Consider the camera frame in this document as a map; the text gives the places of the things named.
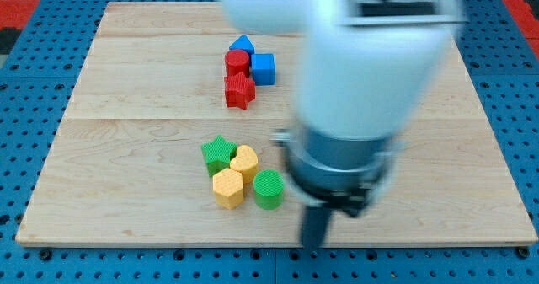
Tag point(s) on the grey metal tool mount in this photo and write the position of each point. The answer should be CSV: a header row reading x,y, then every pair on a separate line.
x,y
335,173

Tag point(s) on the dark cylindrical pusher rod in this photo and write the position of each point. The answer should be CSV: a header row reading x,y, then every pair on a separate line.
x,y
315,221

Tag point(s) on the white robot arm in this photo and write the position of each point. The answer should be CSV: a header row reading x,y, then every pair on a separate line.
x,y
363,68

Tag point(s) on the yellow heart block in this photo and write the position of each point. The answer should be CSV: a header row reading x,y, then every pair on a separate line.
x,y
245,162

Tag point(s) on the green cylinder block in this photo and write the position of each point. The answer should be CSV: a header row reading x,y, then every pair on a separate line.
x,y
268,187

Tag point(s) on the yellow hexagon block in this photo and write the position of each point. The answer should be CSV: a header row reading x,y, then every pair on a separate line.
x,y
227,187

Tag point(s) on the green star block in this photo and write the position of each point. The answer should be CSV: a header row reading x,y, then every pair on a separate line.
x,y
218,154

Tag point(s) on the red star block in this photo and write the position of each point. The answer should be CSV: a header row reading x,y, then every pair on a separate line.
x,y
239,91

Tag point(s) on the blue cube block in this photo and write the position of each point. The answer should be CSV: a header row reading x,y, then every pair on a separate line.
x,y
263,69

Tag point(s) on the red cylinder block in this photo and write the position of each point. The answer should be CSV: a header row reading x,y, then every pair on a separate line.
x,y
237,61

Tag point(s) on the blue triangle block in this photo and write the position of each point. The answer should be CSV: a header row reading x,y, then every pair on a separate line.
x,y
243,43

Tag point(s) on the wooden board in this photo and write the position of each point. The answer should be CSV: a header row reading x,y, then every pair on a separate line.
x,y
125,168

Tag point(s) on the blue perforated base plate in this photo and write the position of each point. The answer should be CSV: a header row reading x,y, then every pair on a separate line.
x,y
36,83

